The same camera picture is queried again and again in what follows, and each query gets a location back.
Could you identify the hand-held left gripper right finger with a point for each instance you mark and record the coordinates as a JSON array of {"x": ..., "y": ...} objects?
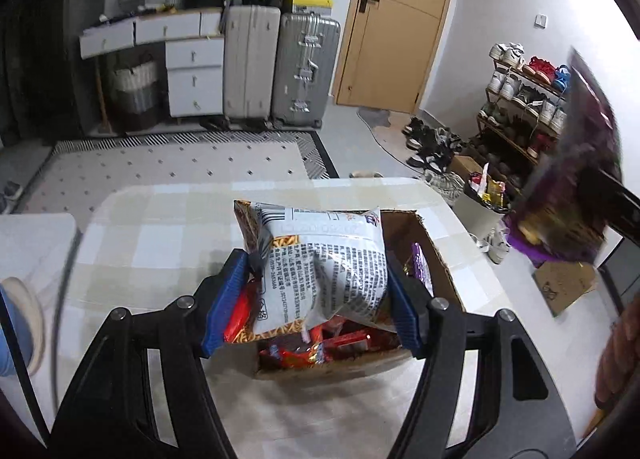
[{"x": 402, "y": 309}]

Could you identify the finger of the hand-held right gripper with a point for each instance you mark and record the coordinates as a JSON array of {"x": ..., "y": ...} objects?
[{"x": 617, "y": 199}]

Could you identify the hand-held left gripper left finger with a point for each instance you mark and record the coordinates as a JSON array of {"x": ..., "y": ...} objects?
[{"x": 227, "y": 299}]

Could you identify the white purple snack packet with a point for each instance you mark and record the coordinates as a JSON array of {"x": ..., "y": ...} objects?
[{"x": 420, "y": 266}]

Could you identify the brown cardboard box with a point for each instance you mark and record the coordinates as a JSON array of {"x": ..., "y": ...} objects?
[{"x": 442, "y": 269}]

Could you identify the purple grape candy packet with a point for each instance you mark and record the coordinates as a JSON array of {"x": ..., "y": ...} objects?
[{"x": 575, "y": 139}]

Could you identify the red cookie packet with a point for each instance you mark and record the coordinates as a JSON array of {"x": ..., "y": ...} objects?
[{"x": 295, "y": 356}]

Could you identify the person's right hand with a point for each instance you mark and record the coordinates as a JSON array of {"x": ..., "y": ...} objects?
[{"x": 622, "y": 364}]

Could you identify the purple bag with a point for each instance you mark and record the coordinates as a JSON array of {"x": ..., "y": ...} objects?
[{"x": 530, "y": 246}]

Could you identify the small floor cardboard box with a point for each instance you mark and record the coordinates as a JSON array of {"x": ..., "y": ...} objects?
[{"x": 565, "y": 286}]

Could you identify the white high-top sneaker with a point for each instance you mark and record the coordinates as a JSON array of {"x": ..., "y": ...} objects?
[{"x": 497, "y": 246}]

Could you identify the white waste bin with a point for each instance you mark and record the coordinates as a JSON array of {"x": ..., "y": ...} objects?
[{"x": 477, "y": 216}]

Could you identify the pile of colourful wrappers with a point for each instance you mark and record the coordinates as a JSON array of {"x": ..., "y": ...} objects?
[{"x": 492, "y": 189}]

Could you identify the grey white sneaker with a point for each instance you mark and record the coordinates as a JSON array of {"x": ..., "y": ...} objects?
[{"x": 445, "y": 183}]

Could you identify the wooden shoe rack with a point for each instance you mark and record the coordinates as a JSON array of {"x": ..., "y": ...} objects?
[{"x": 500, "y": 128}]

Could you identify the beige floor slipper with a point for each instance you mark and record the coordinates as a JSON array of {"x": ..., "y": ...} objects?
[{"x": 365, "y": 173}]

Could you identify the patterned grey rug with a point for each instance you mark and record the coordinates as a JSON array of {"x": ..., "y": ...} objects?
[{"x": 175, "y": 164}]

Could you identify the rows of assorted shoes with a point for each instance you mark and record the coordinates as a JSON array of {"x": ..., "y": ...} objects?
[{"x": 515, "y": 89}]

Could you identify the brown shoe box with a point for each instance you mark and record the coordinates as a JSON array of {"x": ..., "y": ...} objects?
[{"x": 465, "y": 166}]

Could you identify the beige round mat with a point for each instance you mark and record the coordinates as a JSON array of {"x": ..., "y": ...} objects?
[{"x": 395, "y": 141}]

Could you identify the cluster of dark shoes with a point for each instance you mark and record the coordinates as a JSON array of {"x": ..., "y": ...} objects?
[{"x": 430, "y": 139}]

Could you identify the grey door mat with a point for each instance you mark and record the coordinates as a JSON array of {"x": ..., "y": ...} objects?
[{"x": 375, "y": 118}]

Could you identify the white drawer desk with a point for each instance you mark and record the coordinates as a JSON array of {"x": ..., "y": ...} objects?
[{"x": 192, "y": 84}]

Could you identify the wicker laundry basket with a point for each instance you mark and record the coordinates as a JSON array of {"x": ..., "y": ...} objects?
[{"x": 134, "y": 89}]

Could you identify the beige suitcase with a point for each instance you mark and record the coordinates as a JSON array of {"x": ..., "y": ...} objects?
[{"x": 250, "y": 64}]

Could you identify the silver suitcase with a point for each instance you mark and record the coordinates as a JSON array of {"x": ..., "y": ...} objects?
[{"x": 305, "y": 69}]

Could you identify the wooden door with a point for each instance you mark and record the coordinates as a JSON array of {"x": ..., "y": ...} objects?
[{"x": 400, "y": 39}]

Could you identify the yellow black shoe box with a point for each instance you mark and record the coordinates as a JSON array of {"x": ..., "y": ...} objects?
[{"x": 306, "y": 3}]

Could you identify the white light switch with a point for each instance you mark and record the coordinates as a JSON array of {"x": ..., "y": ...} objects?
[{"x": 540, "y": 21}]

